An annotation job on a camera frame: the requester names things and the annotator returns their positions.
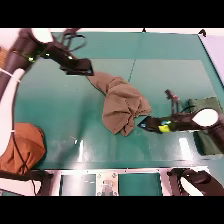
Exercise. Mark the green garment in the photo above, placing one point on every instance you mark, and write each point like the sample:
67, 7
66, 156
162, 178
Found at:
206, 133

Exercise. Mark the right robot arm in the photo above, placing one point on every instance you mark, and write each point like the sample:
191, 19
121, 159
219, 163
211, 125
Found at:
200, 120

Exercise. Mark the brown T-shirt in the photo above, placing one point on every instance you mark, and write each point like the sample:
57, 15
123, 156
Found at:
124, 106

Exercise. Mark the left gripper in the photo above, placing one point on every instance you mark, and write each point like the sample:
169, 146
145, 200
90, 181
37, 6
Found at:
79, 66

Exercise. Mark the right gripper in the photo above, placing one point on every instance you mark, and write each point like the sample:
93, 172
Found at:
150, 123

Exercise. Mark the orange garment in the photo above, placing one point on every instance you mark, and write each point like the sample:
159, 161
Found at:
23, 148

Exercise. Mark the silver frame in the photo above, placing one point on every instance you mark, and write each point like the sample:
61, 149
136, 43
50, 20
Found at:
106, 181

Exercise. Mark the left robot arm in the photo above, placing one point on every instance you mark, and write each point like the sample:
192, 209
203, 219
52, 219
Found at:
20, 50

